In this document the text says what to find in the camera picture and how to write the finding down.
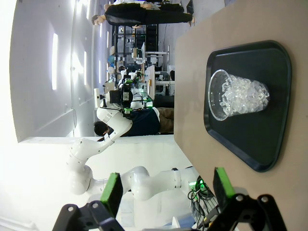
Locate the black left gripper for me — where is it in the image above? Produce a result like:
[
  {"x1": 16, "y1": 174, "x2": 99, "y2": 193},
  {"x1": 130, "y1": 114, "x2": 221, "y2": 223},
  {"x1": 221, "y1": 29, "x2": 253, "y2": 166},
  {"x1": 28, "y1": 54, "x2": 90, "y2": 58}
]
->
[{"x1": 109, "y1": 77, "x2": 134, "y2": 117}]

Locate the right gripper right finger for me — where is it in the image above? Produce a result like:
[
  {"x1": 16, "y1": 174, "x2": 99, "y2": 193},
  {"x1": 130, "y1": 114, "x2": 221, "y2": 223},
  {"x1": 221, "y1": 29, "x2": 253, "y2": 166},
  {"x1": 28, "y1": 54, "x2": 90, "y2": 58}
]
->
[{"x1": 211, "y1": 167, "x2": 287, "y2": 231}]

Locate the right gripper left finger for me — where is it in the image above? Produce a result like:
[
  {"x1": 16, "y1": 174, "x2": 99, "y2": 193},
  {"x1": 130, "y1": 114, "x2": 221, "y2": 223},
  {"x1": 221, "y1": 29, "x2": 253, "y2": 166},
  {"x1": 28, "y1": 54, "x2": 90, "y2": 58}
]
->
[{"x1": 51, "y1": 171, "x2": 126, "y2": 231}]

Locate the short clear iced cup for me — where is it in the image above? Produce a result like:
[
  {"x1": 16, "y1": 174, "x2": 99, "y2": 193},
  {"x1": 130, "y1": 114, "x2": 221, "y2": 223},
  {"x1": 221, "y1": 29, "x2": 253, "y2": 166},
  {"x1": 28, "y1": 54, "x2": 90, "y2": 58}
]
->
[{"x1": 207, "y1": 69, "x2": 270, "y2": 121}]

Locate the seated person navy jacket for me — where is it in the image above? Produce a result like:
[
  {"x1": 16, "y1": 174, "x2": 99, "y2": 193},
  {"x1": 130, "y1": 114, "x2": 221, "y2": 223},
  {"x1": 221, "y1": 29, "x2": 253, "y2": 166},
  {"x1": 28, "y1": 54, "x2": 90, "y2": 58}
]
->
[{"x1": 93, "y1": 107, "x2": 175, "y2": 137}]

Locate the long ceiling light panel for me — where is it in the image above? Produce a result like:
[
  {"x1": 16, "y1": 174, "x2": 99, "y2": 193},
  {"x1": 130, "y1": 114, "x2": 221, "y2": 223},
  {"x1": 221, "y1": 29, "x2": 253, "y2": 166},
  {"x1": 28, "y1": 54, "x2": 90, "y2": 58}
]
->
[
  {"x1": 83, "y1": 50, "x2": 88, "y2": 86},
  {"x1": 52, "y1": 32, "x2": 59, "y2": 91}
]

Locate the black plastic serving tray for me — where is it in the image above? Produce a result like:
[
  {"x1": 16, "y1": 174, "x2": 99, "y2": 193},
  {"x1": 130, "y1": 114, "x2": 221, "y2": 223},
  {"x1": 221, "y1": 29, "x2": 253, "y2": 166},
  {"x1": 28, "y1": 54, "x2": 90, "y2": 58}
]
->
[{"x1": 203, "y1": 39, "x2": 293, "y2": 173}]

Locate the black shelving rack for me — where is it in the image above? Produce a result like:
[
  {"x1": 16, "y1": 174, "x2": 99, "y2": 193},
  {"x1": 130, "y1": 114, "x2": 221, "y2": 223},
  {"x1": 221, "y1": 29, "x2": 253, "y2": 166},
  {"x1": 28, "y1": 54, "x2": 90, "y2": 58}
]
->
[{"x1": 115, "y1": 24, "x2": 169, "y2": 80}]

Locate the person in black standing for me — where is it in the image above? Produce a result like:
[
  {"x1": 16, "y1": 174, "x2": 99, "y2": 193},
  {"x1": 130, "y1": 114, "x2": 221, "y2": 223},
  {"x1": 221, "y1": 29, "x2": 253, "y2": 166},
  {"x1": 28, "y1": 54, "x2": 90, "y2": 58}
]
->
[{"x1": 91, "y1": 3, "x2": 196, "y2": 27}]

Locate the black cable bundle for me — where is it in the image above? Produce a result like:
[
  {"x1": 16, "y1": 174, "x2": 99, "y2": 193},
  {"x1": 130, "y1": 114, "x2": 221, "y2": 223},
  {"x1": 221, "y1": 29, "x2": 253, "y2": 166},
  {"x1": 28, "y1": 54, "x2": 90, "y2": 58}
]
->
[{"x1": 187, "y1": 175, "x2": 218, "y2": 217}]

